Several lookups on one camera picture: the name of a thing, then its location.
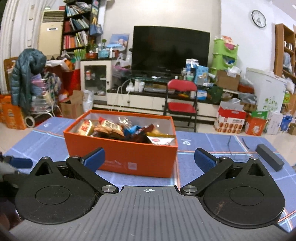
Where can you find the orange cardboard box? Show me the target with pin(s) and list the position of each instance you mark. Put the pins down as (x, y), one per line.
(133, 158)

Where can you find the white tv stand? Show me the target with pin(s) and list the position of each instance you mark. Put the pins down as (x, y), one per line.
(150, 102)

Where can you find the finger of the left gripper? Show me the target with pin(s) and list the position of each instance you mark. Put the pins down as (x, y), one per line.
(19, 163)

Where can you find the blue snack packet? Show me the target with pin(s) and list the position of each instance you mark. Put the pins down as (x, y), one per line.
(131, 130)

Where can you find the dark green puffer jacket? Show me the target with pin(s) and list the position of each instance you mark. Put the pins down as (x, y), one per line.
(29, 63)

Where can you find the black eyeglass case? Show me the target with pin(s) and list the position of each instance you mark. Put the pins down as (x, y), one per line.
(270, 157)

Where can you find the red biscuit snack packet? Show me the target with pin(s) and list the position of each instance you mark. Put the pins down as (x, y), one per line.
(108, 129)

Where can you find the brown cardboard box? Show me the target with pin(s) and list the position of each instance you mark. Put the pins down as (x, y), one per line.
(227, 82)

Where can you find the wooden shelf unit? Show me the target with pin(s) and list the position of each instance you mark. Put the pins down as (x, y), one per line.
(284, 61)

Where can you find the orange paper gift bag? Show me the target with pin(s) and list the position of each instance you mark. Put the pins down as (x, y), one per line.
(14, 117)

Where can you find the brown snack packet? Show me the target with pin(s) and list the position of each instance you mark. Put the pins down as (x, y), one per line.
(140, 134)

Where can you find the green stacked storage bins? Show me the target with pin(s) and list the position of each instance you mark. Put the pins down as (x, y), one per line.
(224, 55)

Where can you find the round wall clock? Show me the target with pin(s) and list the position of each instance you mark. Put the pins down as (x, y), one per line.
(258, 18)

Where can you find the black flat screen television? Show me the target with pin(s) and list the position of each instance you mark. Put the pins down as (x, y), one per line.
(157, 49)

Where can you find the dark bookshelf with books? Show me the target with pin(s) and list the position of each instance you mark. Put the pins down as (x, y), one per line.
(78, 16)

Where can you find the white glass door cabinet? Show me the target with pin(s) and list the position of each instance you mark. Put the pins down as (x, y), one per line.
(96, 76)

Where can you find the wire laundry cart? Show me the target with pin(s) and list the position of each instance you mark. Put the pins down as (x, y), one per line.
(44, 92)

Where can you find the red folding chair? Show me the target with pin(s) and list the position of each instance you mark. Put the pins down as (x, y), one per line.
(187, 108)

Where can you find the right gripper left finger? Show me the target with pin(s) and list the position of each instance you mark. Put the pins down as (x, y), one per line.
(59, 192)

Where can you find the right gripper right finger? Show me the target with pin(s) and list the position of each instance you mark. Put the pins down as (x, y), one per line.
(238, 194)

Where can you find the red white carton box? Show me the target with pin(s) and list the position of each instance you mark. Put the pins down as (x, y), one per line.
(229, 120)

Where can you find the white mini fridge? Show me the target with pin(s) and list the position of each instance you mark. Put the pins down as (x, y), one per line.
(268, 88)

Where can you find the white air conditioner unit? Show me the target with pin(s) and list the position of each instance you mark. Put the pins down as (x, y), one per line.
(50, 35)

